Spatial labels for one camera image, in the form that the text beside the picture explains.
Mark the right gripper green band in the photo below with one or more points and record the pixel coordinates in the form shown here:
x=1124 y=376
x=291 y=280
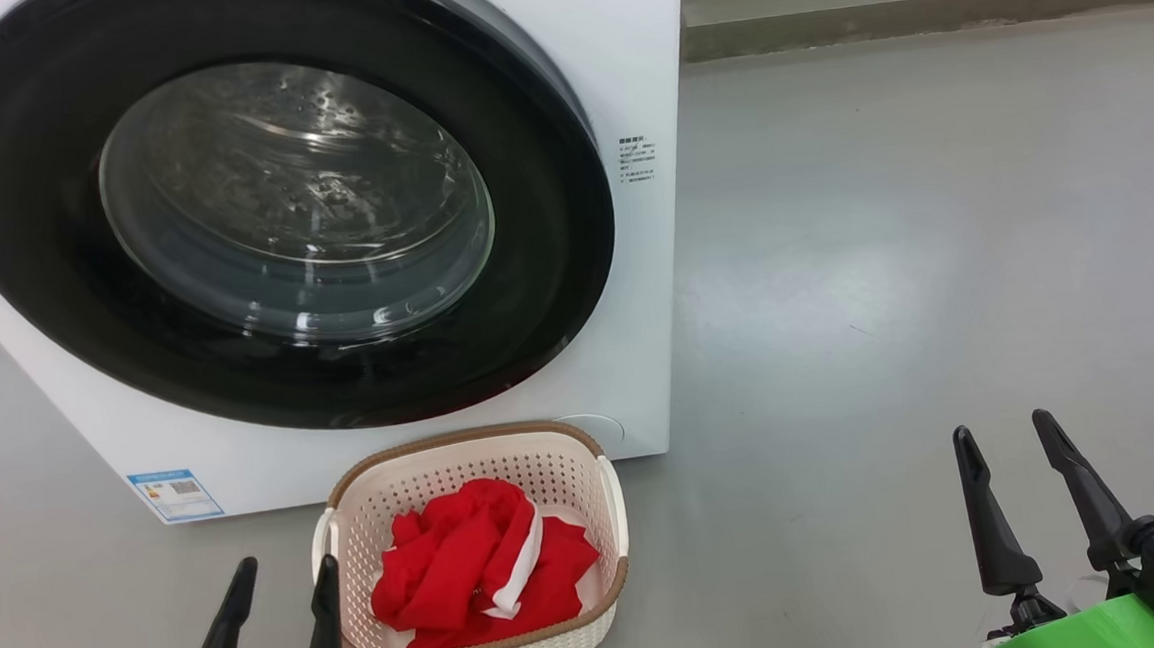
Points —
x=1097 y=633

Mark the red and white garment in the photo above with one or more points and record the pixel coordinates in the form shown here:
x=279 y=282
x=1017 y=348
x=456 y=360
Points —
x=451 y=562

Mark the black round glass washer door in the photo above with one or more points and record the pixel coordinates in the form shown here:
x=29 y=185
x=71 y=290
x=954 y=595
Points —
x=29 y=217

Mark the cream perforated basket brown rim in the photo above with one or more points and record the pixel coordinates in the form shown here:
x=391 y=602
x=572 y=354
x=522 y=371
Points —
x=586 y=464

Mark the white front-load washing machine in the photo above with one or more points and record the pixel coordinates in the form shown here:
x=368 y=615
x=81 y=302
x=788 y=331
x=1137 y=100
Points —
x=645 y=290

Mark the blue energy label sticker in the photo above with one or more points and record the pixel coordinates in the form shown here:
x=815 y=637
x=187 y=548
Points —
x=177 y=496

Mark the round white drain filter cover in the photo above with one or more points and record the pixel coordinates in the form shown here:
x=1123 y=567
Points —
x=599 y=431

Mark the small printed text label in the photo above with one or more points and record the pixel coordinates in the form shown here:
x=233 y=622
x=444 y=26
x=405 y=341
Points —
x=637 y=160

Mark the grey wall skirting strip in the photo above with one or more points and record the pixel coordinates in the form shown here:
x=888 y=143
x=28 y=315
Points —
x=919 y=18

